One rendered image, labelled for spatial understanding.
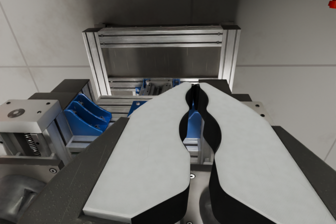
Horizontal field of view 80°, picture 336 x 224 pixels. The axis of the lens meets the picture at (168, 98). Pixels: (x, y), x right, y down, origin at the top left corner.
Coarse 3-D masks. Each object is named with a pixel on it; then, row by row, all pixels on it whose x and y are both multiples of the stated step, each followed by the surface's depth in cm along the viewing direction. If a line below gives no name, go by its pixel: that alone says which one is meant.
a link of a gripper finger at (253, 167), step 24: (216, 96) 10; (216, 120) 8; (240, 120) 8; (264, 120) 8; (216, 144) 8; (240, 144) 7; (264, 144) 7; (216, 168) 6; (240, 168) 6; (264, 168) 6; (288, 168) 6; (216, 192) 6; (240, 192) 6; (264, 192) 6; (288, 192) 6; (312, 192) 6; (216, 216) 6; (240, 216) 6; (264, 216) 5; (288, 216) 5; (312, 216) 5
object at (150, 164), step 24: (168, 96) 10; (192, 96) 11; (144, 120) 8; (168, 120) 8; (120, 144) 7; (144, 144) 7; (168, 144) 7; (120, 168) 6; (144, 168) 6; (168, 168) 6; (96, 192) 5; (120, 192) 5; (144, 192) 5; (168, 192) 5; (96, 216) 5; (120, 216) 5; (144, 216) 5; (168, 216) 6
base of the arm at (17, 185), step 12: (0, 180) 46; (12, 180) 45; (24, 180) 46; (36, 180) 47; (0, 192) 44; (12, 192) 44; (24, 192) 44; (36, 192) 45; (0, 204) 42; (12, 204) 42; (24, 204) 44; (0, 216) 41; (12, 216) 41
